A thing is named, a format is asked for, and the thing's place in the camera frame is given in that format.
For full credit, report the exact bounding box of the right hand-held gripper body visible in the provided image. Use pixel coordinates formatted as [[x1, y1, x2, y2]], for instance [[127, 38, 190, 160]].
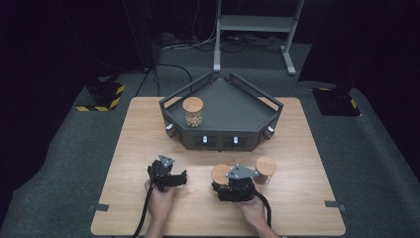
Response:
[[226, 163, 260, 202]]

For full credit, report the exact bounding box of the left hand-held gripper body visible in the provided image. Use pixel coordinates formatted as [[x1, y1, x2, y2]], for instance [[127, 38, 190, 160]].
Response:
[[147, 154, 176, 193]]

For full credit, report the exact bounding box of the wood-lidded jar of brown nuts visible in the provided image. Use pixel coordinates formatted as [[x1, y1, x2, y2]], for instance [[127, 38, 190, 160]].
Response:
[[211, 164, 232, 190]]

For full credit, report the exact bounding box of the wood-lidded jar of reddish grains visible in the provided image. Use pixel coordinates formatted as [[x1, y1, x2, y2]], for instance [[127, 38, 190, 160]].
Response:
[[253, 156, 277, 185]]

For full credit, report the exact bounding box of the wood-lidded jar of pale beans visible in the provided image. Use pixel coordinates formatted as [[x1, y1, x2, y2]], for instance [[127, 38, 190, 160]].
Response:
[[182, 96, 205, 128]]

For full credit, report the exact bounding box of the black corner shelf rack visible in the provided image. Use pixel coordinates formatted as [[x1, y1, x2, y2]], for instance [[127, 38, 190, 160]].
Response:
[[158, 71, 285, 153]]

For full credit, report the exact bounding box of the person's right hand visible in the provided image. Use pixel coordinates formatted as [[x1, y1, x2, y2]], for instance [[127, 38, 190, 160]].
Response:
[[241, 184, 268, 226]]

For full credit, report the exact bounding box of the person's left hand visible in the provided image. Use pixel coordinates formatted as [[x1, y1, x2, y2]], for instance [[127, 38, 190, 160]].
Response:
[[144, 180, 176, 222]]

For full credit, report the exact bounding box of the black base with striped edge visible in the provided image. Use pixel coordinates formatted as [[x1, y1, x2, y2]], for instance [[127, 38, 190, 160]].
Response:
[[75, 77, 127, 113], [311, 86, 362, 117]]

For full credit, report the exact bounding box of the grey metal stand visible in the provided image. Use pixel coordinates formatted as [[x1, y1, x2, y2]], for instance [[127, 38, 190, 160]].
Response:
[[212, 0, 305, 76]]

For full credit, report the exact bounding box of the dark curtain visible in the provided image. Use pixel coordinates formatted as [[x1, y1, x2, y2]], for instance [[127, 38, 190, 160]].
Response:
[[0, 0, 157, 73], [298, 0, 420, 85]]

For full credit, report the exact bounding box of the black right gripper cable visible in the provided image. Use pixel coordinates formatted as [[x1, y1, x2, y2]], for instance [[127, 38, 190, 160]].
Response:
[[254, 191, 273, 229]]

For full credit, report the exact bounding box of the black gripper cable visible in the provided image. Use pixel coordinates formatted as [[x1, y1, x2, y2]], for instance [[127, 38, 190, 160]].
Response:
[[132, 184, 157, 238], [254, 191, 273, 229]]

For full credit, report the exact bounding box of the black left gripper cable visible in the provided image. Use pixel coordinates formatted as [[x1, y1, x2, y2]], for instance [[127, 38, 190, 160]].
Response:
[[132, 184, 157, 238]]

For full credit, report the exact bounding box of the black floor cable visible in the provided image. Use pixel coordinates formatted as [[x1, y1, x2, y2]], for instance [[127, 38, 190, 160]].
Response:
[[135, 63, 193, 97]]

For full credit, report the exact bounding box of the bundle of floor cables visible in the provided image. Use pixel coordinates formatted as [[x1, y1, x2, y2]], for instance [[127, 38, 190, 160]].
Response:
[[159, 31, 285, 54]]

